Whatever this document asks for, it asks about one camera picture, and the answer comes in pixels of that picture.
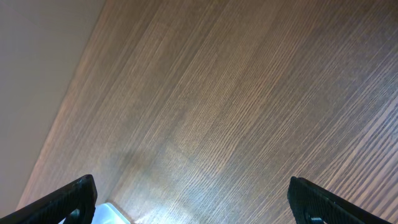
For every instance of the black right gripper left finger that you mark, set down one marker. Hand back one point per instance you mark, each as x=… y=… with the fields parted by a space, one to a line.
x=72 y=203

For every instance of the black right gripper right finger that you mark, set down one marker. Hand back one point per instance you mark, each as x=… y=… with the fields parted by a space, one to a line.
x=311 y=204

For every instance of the clear plastic storage bin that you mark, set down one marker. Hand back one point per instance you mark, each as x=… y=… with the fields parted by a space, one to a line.
x=105 y=213

